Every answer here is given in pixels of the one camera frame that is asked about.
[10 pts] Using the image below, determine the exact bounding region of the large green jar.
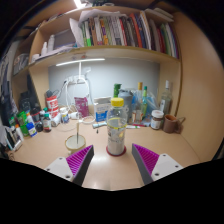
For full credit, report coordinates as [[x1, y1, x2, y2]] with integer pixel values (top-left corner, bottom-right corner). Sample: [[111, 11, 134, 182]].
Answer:
[[16, 110, 29, 136]]

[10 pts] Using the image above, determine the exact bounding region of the blue-lidded white box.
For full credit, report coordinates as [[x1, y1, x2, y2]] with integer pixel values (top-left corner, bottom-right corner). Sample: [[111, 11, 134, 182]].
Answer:
[[25, 121, 38, 138]]

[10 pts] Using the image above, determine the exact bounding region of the under-shelf light strip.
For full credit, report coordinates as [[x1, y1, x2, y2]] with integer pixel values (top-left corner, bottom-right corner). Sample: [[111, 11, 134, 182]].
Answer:
[[55, 57, 106, 67]]

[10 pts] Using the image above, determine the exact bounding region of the blue and white carton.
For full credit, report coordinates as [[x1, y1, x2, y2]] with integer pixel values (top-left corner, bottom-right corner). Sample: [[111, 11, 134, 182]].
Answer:
[[93, 96, 113, 123]]

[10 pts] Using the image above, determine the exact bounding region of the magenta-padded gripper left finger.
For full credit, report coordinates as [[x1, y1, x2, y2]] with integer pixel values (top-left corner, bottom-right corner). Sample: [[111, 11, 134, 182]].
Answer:
[[44, 144, 95, 187]]

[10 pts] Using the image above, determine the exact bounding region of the clear glass bottle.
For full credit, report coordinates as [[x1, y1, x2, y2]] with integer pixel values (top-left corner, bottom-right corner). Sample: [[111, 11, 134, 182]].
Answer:
[[159, 79, 174, 116]]

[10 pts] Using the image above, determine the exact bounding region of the red and white canister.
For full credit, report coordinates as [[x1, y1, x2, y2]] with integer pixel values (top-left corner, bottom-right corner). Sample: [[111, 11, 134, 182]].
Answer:
[[45, 89, 60, 118]]

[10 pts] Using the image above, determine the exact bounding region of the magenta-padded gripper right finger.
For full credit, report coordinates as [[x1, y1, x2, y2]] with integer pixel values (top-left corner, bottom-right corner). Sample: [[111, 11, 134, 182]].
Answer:
[[131, 143, 185, 186]]

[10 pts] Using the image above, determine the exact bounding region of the magenta foil pouch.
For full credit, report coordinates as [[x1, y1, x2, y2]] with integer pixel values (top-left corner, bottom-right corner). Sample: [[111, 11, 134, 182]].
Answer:
[[73, 96, 90, 118]]

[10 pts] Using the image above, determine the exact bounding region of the thin metal spoon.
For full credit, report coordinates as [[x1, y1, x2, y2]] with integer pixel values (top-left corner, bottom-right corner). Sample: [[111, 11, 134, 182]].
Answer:
[[75, 119, 81, 145]]

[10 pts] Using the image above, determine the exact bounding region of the brown mug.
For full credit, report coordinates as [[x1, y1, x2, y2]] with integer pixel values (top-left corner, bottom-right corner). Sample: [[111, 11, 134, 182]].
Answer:
[[162, 114, 186, 134]]

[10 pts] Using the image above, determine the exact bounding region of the clear yellow-capped drink bottle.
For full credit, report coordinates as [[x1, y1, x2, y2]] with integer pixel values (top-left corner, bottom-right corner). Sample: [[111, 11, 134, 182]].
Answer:
[[105, 97, 129, 157]]

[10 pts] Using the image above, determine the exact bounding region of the tall green can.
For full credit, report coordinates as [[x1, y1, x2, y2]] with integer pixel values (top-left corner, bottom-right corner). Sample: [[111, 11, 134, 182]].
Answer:
[[112, 83, 122, 99]]

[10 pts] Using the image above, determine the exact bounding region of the white-lidded brown jar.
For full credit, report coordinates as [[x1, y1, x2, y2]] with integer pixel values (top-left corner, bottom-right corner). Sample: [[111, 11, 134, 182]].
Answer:
[[149, 109, 165, 131]]

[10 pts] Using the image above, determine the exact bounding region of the brown bottle with red label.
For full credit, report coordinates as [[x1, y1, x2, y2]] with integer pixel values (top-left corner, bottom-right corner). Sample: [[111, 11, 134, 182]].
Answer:
[[42, 112, 53, 133]]

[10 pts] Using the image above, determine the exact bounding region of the green-capped clear bottle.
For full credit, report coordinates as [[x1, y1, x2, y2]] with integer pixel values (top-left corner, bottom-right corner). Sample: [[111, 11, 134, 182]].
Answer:
[[141, 85, 149, 118]]

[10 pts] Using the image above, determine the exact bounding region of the white wall power strip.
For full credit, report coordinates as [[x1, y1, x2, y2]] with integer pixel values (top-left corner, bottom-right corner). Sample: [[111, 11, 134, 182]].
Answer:
[[64, 75, 88, 85]]

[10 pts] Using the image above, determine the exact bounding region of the black bag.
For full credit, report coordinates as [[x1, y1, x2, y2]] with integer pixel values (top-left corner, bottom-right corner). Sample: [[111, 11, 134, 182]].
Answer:
[[18, 90, 33, 113]]

